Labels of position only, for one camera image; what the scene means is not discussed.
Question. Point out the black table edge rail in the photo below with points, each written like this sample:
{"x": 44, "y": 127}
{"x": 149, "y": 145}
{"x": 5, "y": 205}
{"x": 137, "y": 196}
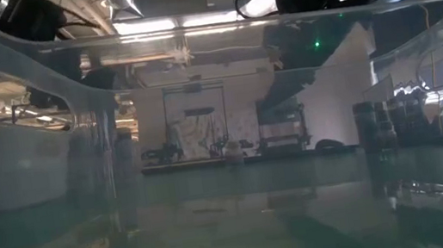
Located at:
{"x": 286, "y": 155}

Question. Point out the metal shelf cart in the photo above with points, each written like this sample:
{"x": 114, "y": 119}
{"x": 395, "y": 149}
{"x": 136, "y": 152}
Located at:
{"x": 283, "y": 132}

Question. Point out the large clear plastic bin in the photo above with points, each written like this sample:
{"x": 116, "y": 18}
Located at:
{"x": 212, "y": 26}

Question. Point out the ceiling light fixture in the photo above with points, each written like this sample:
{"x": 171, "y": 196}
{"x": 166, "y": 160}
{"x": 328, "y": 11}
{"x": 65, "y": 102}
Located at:
{"x": 147, "y": 26}

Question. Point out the black rounded object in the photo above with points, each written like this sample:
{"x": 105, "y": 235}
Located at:
{"x": 328, "y": 143}

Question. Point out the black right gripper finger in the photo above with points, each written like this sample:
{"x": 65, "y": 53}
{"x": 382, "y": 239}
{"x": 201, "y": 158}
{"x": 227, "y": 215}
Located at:
{"x": 299, "y": 78}
{"x": 276, "y": 83}

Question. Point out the black frame white backdrop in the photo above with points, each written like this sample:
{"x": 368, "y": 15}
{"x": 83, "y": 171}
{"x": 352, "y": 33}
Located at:
{"x": 194, "y": 101}

